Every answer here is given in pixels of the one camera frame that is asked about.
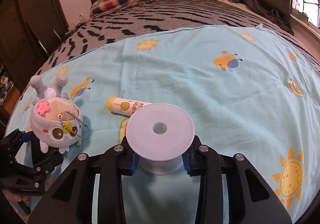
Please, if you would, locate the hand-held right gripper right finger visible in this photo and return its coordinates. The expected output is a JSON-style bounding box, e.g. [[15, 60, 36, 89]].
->
[[181, 135, 293, 224]]

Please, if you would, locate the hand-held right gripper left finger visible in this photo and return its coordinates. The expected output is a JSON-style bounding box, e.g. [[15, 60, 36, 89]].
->
[[27, 136, 140, 224]]

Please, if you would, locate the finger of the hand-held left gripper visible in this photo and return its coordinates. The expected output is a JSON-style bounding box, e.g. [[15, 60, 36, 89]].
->
[[24, 150, 64, 189], [0, 128, 34, 164]]

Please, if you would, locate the white plastic spool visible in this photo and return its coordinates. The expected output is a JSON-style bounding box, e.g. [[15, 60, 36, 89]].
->
[[126, 103, 195, 176]]

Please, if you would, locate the person's left hand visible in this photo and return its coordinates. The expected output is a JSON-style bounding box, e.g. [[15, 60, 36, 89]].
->
[[3, 188, 32, 216]]

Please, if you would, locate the grey plush toy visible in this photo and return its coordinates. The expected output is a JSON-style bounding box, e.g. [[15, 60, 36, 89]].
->
[[30, 74, 92, 153]]

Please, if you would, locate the shelf of folded clothes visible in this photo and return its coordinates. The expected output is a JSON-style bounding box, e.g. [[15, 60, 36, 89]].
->
[[0, 62, 16, 95]]

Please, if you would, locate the yellow tube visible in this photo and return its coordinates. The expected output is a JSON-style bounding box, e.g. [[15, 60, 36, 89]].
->
[[107, 97, 153, 118]]

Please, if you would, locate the light blue printed blanket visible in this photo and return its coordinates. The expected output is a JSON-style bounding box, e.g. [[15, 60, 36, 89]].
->
[[5, 24, 320, 224]]

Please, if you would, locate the dark wooden wardrobe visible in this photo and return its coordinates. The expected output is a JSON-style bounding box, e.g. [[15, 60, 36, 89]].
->
[[0, 0, 69, 94]]

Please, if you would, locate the grey black striped blanket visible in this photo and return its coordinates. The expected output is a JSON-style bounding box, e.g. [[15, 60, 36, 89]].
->
[[37, 0, 320, 74]]

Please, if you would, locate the plaid pillow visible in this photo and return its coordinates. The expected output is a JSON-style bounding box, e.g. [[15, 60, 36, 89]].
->
[[89, 0, 156, 17]]

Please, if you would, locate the metal chair frame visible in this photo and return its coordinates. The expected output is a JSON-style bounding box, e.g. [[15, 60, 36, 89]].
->
[[25, 20, 63, 58]]

